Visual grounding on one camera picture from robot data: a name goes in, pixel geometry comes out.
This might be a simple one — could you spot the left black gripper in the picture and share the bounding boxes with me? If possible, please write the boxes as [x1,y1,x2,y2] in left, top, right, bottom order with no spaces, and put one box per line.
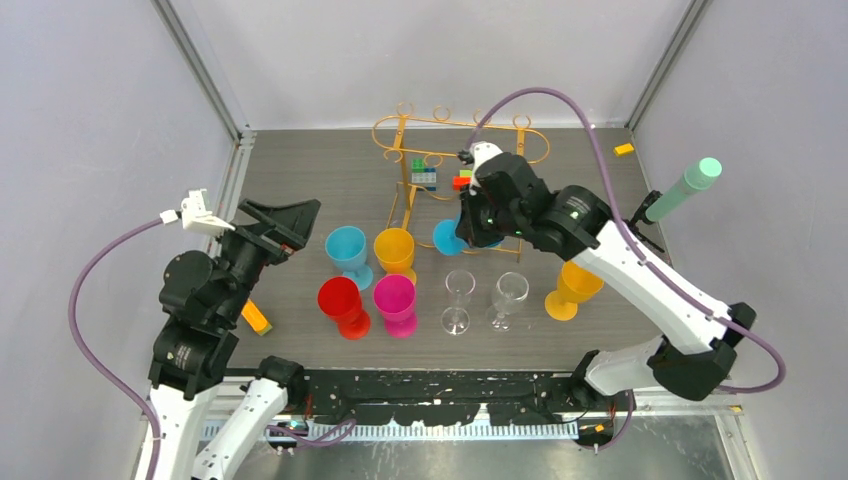
[212,196,320,323]

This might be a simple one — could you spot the teal back wine glass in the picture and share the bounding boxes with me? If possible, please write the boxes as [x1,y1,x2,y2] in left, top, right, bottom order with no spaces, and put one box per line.
[325,226,374,291]

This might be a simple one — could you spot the blue back wine glass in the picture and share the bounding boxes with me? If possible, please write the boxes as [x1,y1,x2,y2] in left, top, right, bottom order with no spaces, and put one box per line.
[432,214,505,256]

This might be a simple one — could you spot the red back wine glass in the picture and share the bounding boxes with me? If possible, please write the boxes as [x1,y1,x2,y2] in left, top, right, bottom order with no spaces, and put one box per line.
[317,276,371,340]

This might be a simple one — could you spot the clear wine glass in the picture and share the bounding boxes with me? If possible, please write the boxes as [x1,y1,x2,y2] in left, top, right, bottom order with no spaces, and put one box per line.
[441,270,476,336]
[486,272,529,332]

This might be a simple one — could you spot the yellow back wine glass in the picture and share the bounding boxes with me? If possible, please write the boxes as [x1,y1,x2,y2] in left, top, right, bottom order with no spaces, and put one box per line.
[374,228,417,284]

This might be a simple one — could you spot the orange front wine glass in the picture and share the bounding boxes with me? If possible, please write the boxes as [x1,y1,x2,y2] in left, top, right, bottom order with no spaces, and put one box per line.
[544,261,605,322]

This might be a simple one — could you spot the magenta wine glass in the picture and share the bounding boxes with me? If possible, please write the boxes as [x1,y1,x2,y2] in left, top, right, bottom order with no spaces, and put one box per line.
[373,274,418,338]

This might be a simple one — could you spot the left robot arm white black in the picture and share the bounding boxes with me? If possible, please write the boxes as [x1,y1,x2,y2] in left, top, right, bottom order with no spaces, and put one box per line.
[145,190,321,479]

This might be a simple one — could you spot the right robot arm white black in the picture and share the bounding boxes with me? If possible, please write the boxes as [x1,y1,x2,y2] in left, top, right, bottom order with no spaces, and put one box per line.
[456,142,756,411]

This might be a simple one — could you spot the red green toy bricks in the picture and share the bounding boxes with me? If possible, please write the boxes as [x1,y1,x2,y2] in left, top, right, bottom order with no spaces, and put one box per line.
[452,170,473,192]

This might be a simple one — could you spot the blue green toy bricks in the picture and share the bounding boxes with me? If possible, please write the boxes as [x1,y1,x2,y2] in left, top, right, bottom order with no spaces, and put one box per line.
[409,158,438,192]

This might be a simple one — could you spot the orange block on table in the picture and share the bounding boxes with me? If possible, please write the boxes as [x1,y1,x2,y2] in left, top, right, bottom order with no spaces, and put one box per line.
[241,299,273,336]

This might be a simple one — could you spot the yellow small block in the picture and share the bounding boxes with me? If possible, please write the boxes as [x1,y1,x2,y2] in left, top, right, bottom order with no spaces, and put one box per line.
[613,143,635,157]

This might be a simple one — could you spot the mint green cylinder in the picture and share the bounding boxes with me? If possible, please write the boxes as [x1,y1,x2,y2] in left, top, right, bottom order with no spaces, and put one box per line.
[647,157,723,222]

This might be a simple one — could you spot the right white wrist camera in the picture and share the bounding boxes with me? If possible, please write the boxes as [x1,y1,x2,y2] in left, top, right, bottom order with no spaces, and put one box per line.
[457,141,503,174]

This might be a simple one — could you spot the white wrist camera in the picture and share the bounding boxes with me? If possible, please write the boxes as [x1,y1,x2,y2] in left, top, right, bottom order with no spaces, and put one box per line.
[457,141,503,174]
[159,188,236,238]

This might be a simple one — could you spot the gold wire glass rack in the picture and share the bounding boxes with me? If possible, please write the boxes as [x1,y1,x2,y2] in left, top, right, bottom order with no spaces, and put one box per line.
[371,102,551,262]

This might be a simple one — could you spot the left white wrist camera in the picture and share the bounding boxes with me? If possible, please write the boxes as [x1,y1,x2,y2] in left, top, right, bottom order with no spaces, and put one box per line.
[159,188,236,238]

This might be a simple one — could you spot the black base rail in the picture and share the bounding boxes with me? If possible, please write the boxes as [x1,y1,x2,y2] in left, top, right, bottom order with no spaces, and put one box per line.
[198,367,737,442]

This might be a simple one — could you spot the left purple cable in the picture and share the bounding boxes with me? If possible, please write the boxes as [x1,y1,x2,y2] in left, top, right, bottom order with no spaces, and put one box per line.
[68,218,167,480]

